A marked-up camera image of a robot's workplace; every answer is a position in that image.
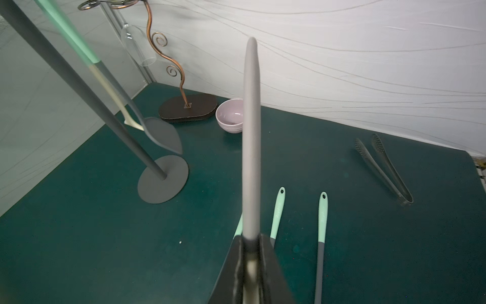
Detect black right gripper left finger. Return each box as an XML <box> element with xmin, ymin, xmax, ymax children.
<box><xmin>208</xmin><ymin>236</ymin><xmax>244</xmax><ymax>304</ymax></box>

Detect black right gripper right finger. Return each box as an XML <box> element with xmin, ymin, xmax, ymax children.
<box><xmin>258</xmin><ymin>234</ymin><xmax>295</xmax><ymax>304</ymax></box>

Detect grey cream handled spoon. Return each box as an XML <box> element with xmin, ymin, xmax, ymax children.
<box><xmin>242</xmin><ymin>37</ymin><xmax>261</xmax><ymax>303</ymax></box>

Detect grey utensil rack stand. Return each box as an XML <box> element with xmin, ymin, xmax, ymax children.
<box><xmin>1</xmin><ymin>1</ymin><xmax>189</xmax><ymax>204</ymax></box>

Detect metal kitchen tongs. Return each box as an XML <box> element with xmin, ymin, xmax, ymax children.
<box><xmin>354</xmin><ymin>132</ymin><xmax>415</xmax><ymax>206</ymax></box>

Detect mint grey pointed spatula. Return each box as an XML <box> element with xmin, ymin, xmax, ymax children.
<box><xmin>36</xmin><ymin>1</ymin><xmax>183</xmax><ymax>155</ymax></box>

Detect mint cream utensil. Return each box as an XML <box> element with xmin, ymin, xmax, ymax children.
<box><xmin>85</xmin><ymin>60</ymin><xmax>145</xmax><ymax>132</ymax></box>

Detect lilac bowl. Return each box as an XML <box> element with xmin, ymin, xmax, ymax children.
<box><xmin>215</xmin><ymin>99</ymin><xmax>244</xmax><ymax>134</ymax></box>

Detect copper swirl glass holder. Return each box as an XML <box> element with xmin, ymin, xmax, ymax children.
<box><xmin>78</xmin><ymin>1</ymin><xmax>218</xmax><ymax>123</ymax></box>

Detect clear wine glass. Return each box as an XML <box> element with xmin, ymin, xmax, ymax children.
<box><xmin>101</xmin><ymin>1</ymin><xmax>156</xmax><ymax>67</ymax></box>

